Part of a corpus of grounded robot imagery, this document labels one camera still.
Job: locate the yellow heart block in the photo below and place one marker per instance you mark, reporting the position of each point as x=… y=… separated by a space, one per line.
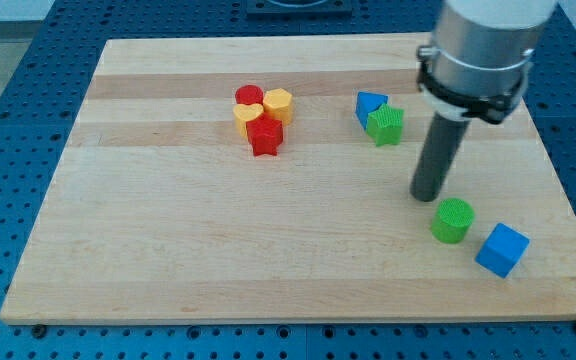
x=245 y=113

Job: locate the blue triangle block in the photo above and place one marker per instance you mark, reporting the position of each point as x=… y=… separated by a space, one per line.
x=367 y=102

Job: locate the blue cube block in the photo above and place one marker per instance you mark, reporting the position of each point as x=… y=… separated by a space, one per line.
x=502 y=250

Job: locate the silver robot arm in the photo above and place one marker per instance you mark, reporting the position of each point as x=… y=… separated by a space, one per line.
x=479 y=56

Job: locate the yellow hexagon block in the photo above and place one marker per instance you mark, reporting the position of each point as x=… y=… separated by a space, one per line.
x=278 y=103

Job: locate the red cylinder block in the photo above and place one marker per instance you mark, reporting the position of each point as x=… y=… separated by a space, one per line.
x=249 y=94

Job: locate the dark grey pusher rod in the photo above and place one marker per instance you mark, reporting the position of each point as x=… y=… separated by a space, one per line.
x=441 y=144

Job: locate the green star block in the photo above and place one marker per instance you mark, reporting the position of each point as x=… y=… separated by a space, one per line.
x=385 y=125

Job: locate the wooden board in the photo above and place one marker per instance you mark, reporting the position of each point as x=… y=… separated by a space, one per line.
x=159 y=213

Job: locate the red star block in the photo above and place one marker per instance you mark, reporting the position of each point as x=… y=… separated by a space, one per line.
x=265 y=135

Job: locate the green cylinder block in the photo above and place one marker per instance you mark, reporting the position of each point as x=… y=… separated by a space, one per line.
x=452 y=220

